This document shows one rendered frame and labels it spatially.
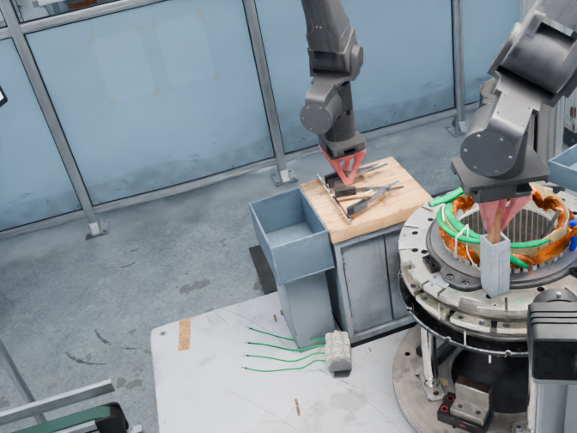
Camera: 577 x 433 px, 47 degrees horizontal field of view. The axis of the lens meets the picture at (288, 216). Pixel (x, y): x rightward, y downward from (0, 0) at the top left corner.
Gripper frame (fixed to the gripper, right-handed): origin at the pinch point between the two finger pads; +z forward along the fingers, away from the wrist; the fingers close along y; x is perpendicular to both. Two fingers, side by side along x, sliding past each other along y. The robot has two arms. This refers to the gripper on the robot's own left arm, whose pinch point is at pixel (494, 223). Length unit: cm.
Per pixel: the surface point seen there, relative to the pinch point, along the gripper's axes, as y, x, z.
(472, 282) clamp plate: -2.1, 0.6, 10.8
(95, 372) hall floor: -108, 103, 135
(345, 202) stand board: -15.3, 32.3, 17.8
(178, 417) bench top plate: -53, 12, 46
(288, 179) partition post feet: -23, 216, 139
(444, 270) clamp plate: -5.0, 4.3, 11.2
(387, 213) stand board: -8.7, 26.2, 17.0
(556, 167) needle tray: 23.9, 31.5, 17.1
